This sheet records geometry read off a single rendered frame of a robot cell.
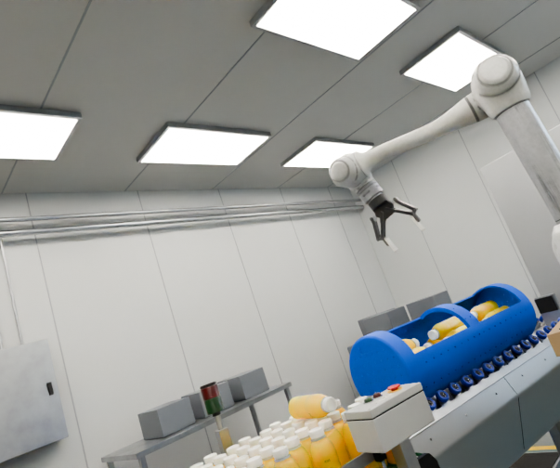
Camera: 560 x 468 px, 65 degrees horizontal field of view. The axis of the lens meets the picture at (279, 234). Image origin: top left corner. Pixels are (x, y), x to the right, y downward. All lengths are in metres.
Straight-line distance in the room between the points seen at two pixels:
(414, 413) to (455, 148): 6.08
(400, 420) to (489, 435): 0.67
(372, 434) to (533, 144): 0.94
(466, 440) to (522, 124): 1.02
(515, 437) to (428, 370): 0.51
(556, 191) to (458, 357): 0.65
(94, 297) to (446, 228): 5.00
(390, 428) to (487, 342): 0.82
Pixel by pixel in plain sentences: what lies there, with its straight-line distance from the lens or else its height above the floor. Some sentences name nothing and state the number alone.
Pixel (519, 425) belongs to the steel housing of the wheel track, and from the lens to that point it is 2.02.
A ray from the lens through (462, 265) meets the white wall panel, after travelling 7.14.
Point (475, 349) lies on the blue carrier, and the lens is 1.85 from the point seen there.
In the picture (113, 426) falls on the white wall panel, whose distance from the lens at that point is 4.56.
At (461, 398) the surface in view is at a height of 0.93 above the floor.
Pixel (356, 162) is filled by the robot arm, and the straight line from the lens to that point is 1.61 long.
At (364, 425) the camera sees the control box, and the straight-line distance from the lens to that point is 1.19.
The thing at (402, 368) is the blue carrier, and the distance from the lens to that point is 1.56.
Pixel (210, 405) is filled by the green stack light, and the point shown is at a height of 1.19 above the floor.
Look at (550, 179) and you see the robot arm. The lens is 1.52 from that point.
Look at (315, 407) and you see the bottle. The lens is 1.34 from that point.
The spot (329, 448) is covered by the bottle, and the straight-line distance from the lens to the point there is 1.25.
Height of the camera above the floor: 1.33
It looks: 12 degrees up
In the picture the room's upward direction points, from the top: 20 degrees counter-clockwise
